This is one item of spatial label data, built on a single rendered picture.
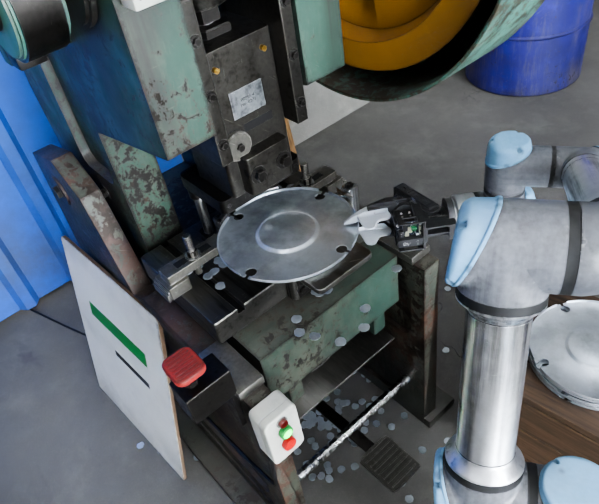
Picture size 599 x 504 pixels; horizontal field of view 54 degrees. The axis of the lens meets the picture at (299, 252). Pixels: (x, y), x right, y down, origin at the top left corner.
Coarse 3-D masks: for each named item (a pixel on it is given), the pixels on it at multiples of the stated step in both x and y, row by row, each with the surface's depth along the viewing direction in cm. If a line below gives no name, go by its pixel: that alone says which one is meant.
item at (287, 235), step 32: (288, 192) 128; (320, 192) 126; (224, 224) 123; (256, 224) 121; (288, 224) 119; (320, 224) 118; (352, 224) 117; (224, 256) 115; (256, 256) 114; (288, 256) 113; (320, 256) 111
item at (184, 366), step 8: (176, 352) 102; (184, 352) 101; (192, 352) 101; (168, 360) 101; (176, 360) 100; (184, 360) 100; (192, 360) 100; (200, 360) 100; (168, 368) 99; (176, 368) 99; (184, 368) 99; (192, 368) 99; (200, 368) 98; (168, 376) 99; (176, 376) 98; (184, 376) 97; (192, 376) 97; (176, 384) 97; (184, 384) 97
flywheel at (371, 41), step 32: (352, 0) 122; (384, 0) 115; (416, 0) 109; (448, 0) 99; (480, 0) 95; (352, 32) 124; (384, 32) 118; (416, 32) 108; (448, 32) 103; (352, 64) 127; (384, 64) 119
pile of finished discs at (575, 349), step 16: (576, 304) 144; (592, 304) 143; (544, 320) 142; (560, 320) 141; (576, 320) 140; (592, 320) 140; (544, 336) 138; (560, 336) 137; (576, 336) 136; (592, 336) 135; (544, 352) 135; (560, 352) 134; (576, 352) 133; (592, 352) 132; (544, 368) 132; (560, 368) 131; (576, 368) 131; (592, 368) 130; (544, 384) 132; (560, 384) 128; (576, 384) 128; (592, 384) 127; (576, 400) 127; (592, 400) 125
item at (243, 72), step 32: (224, 32) 98; (256, 32) 97; (224, 64) 96; (256, 64) 100; (224, 96) 99; (256, 96) 103; (256, 128) 106; (256, 160) 106; (288, 160) 109; (256, 192) 109
